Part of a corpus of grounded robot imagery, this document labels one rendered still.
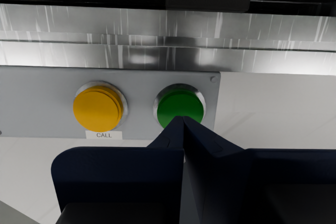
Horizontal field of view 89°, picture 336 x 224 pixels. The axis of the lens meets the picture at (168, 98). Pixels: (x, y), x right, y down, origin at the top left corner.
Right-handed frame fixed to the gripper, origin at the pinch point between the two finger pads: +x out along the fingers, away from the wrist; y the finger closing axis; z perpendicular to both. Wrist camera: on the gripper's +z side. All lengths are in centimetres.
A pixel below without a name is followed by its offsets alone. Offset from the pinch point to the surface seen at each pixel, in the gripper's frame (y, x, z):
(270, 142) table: -16.9, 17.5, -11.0
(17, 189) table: 27.4, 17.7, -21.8
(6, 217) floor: 137, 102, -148
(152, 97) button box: 2.2, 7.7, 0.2
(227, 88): -8.3, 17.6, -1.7
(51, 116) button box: 11.3, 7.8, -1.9
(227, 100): -8.7, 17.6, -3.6
